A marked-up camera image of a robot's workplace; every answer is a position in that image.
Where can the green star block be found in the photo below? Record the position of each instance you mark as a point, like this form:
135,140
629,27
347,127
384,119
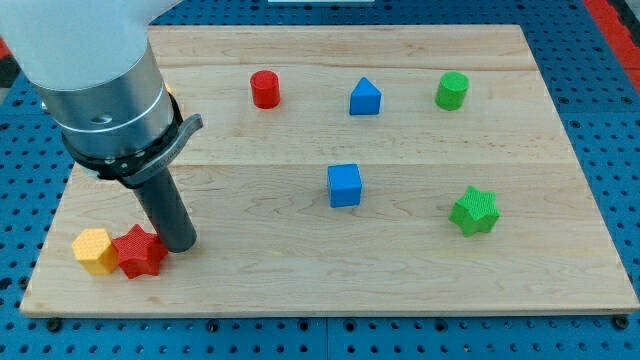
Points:
475,212

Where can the yellow hexagon block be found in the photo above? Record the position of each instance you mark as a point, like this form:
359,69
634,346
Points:
94,251

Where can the blue triangular prism block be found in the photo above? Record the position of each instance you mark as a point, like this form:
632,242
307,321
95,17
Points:
365,99

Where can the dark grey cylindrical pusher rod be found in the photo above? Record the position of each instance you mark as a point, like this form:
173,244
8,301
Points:
162,203

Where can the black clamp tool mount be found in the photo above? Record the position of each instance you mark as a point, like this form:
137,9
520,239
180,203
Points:
108,156

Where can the red cylinder block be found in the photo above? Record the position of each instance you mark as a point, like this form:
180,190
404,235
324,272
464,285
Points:
265,89

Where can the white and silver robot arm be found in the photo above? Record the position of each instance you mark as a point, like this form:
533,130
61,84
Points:
94,69

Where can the light wooden board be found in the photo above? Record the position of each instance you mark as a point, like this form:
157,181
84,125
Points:
255,184

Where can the green cylinder block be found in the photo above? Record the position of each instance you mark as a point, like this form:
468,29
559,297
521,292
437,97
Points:
452,90

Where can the blue cube block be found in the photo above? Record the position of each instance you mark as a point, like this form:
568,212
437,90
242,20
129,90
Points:
344,185

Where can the red star block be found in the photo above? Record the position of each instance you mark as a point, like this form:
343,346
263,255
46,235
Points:
139,252

